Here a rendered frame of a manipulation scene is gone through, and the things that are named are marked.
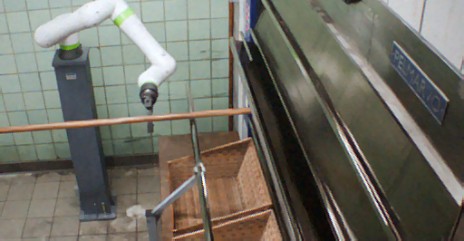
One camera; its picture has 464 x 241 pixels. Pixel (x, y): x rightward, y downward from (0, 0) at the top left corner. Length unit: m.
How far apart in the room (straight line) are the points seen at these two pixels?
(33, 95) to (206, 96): 1.26
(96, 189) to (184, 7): 1.35
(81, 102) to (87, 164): 0.46
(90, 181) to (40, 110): 0.73
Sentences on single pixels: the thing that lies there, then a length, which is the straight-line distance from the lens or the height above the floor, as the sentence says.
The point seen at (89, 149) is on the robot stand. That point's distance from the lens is 3.31.
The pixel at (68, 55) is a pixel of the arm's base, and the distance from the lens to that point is 3.01.
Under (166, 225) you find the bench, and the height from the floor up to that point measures 0.58.
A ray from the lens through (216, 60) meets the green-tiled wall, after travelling 3.63.
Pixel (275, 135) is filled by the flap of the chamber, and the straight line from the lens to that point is 1.87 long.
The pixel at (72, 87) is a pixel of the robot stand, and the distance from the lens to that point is 3.08.
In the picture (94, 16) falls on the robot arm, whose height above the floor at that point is 1.58.
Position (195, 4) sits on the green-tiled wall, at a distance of 3.45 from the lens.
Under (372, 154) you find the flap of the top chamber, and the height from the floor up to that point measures 1.76.
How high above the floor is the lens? 2.46
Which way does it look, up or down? 32 degrees down
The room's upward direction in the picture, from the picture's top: straight up
